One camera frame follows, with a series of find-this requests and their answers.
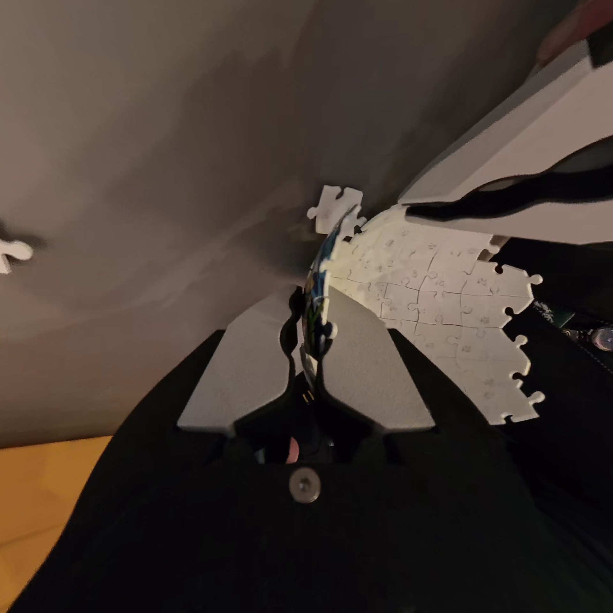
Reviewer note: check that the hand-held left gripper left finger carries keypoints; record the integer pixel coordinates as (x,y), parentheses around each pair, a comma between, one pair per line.
(239,378)

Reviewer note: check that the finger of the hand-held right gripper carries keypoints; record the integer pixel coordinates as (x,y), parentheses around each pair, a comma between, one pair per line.
(550,215)
(527,134)

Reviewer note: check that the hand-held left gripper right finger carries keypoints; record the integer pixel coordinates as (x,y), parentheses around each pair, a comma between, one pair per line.
(378,383)

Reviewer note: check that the partly built puzzle ball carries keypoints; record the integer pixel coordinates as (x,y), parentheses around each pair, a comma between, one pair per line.
(455,306)

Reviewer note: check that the white puzzle piece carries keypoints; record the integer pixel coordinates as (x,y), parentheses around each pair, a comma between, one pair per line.
(14,251)
(330,201)

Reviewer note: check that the person's right hand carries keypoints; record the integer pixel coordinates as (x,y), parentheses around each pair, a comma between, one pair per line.
(574,26)

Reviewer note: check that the black badge reel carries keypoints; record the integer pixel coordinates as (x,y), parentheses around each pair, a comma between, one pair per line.
(602,339)

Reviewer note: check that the yellow box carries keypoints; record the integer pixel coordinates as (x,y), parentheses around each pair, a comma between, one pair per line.
(38,503)

